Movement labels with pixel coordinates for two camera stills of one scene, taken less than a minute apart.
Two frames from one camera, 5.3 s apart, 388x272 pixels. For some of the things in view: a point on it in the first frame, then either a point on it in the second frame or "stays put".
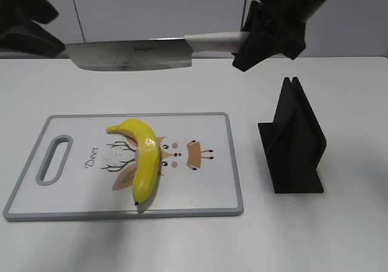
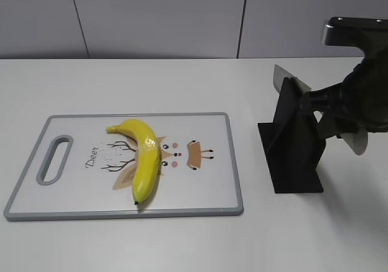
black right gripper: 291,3 -> 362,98
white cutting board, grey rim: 79,169 stays put
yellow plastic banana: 147,158 stays put
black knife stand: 293,145 stays put
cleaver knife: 151,54 -> 357,140
